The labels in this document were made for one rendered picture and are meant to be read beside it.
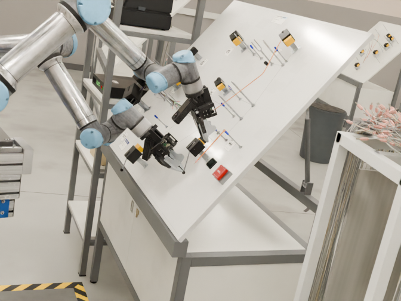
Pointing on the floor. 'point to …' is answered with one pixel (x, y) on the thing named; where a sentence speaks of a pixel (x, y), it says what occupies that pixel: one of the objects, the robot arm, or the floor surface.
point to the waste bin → (323, 131)
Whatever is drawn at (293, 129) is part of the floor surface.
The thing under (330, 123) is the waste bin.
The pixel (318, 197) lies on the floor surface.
